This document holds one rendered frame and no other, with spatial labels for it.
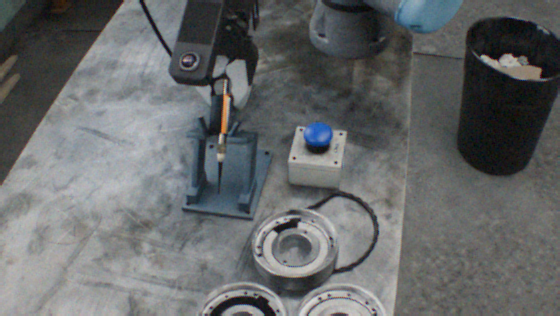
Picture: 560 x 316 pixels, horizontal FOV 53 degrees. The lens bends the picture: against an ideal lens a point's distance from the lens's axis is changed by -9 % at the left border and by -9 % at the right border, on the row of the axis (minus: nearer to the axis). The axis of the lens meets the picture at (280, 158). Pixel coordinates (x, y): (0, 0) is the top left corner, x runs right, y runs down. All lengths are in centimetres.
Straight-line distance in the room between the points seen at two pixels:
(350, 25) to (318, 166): 32
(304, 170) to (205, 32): 26
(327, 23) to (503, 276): 100
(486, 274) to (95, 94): 119
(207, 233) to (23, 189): 31
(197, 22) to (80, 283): 36
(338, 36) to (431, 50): 149
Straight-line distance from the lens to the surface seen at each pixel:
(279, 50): 110
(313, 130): 82
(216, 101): 79
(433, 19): 94
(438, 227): 186
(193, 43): 68
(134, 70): 110
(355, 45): 106
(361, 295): 71
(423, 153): 206
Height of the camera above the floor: 144
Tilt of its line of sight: 45 degrees down
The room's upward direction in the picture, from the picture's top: 3 degrees counter-clockwise
